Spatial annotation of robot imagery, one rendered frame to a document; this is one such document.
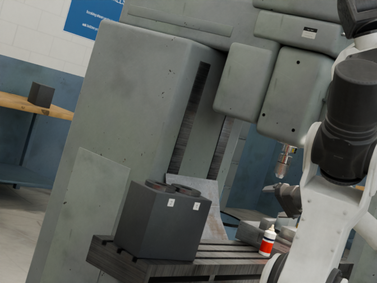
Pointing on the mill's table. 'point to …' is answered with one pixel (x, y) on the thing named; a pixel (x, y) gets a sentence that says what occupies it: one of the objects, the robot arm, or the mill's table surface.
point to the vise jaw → (288, 232)
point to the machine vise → (248, 236)
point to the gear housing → (302, 32)
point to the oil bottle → (267, 242)
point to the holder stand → (162, 220)
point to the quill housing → (295, 95)
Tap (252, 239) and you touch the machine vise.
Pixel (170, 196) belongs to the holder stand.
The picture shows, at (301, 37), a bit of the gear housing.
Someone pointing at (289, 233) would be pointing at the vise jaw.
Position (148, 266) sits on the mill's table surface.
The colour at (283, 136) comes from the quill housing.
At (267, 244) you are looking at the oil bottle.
